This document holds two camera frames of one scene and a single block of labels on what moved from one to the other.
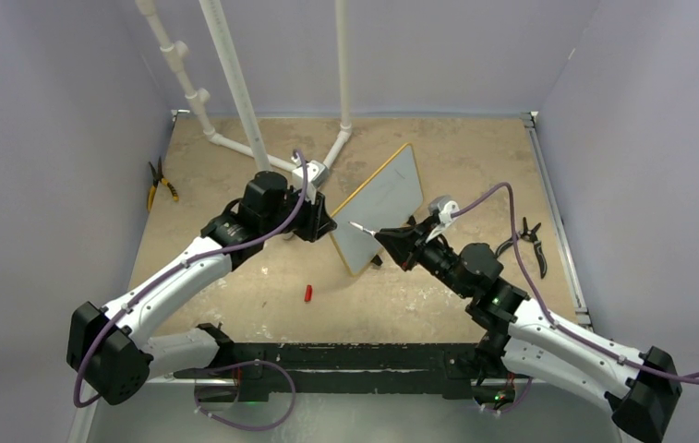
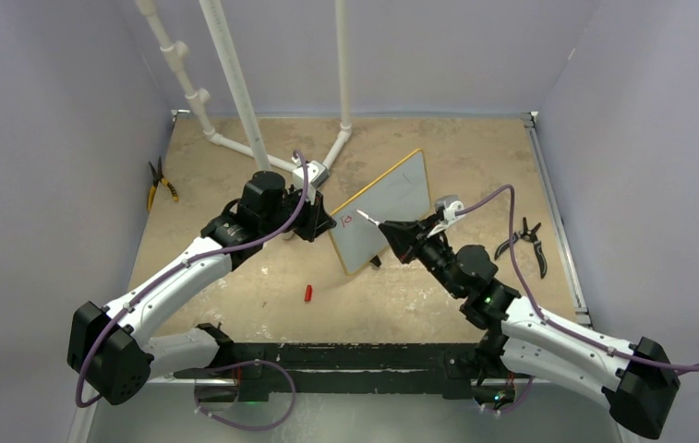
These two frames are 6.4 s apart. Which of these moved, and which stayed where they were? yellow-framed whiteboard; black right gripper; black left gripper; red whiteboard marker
Moved: red whiteboard marker
Stayed: black right gripper; yellow-framed whiteboard; black left gripper
